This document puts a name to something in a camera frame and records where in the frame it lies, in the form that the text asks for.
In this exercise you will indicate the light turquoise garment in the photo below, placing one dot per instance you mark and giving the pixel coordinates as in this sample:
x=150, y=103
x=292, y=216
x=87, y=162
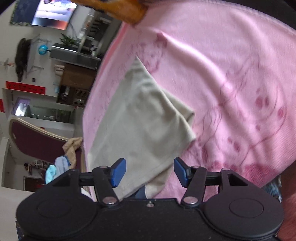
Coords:
x=50, y=174

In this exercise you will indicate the potted green plant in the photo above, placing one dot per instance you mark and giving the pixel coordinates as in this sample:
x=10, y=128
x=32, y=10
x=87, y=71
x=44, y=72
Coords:
x=69, y=39

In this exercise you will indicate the beige shirt with navy trim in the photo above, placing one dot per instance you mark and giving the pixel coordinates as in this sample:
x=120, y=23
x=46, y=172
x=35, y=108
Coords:
x=143, y=111

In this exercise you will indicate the pink printed blanket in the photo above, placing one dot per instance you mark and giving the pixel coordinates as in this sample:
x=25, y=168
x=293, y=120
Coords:
x=231, y=69

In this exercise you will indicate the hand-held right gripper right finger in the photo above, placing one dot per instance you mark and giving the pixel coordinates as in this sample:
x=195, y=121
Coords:
x=180, y=172

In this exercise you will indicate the black wall hanging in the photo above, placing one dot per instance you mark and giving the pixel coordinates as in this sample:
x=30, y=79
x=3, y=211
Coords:
x=22, y=58

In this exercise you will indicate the tan garment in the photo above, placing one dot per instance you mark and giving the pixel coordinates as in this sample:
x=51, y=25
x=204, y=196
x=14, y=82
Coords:
x=72, y=148

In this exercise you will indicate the dark blue wall poster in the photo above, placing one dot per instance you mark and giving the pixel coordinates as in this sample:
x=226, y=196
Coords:
x=22, y=11

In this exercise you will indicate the maroon chair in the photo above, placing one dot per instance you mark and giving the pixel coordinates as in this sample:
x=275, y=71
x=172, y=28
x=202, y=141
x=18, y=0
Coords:
x=34, y=139

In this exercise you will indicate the long red banner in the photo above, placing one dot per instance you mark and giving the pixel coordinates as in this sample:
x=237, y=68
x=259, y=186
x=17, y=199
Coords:
x=25, y=87

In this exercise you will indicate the person's red clothing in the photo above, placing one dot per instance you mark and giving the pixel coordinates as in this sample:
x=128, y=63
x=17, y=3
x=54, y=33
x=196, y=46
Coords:
x=289, y=217

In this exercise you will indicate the glass fish tank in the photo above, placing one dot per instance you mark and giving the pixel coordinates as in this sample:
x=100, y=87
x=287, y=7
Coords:
x=44, y=110

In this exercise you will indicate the brown wooden cabinet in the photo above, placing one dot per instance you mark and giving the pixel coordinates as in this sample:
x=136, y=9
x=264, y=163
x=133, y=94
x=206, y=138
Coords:
x=76, y=81

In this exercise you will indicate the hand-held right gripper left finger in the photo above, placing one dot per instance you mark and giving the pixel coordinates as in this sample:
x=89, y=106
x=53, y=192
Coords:
x=118, y=172

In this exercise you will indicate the orange juice bottle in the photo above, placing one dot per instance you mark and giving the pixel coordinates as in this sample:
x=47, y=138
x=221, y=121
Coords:
x=120, y=10

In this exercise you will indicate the pale blue garment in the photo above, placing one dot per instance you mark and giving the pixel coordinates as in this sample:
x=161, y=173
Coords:
x=62, y=164

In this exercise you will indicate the television screen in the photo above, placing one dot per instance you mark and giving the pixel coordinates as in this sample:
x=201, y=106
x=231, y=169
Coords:
x=54, y=14

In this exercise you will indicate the blue globe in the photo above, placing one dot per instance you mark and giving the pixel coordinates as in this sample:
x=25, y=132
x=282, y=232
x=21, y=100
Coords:
x=42, y=49

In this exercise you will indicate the tall grey speaker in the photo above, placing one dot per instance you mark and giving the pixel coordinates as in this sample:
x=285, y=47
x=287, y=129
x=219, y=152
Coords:
x=74, y=55

